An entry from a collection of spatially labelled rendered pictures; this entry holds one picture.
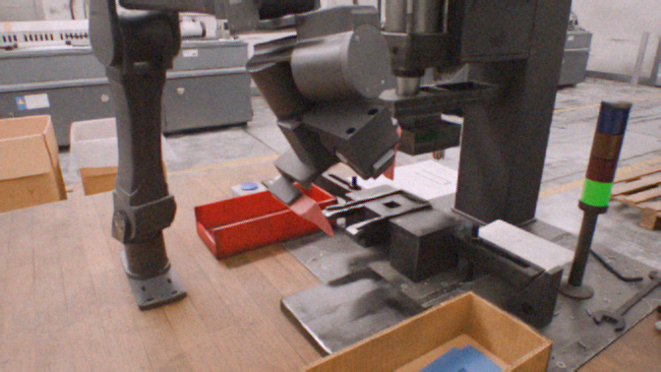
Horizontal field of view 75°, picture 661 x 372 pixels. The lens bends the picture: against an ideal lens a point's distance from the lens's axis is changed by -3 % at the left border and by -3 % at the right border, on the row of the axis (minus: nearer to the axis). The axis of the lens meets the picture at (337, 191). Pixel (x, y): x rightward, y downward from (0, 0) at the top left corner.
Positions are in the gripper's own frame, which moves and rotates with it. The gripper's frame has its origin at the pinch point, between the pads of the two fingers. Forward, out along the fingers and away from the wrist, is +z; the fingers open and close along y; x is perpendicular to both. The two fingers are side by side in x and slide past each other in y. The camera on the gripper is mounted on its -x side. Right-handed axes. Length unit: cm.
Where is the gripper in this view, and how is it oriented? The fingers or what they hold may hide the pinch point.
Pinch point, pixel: (357, 201)
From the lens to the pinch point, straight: 51.1
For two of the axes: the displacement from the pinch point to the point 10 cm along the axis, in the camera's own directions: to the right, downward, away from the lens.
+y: 7.2, -6.5, 2.5
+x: -5.6, -3.2, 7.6
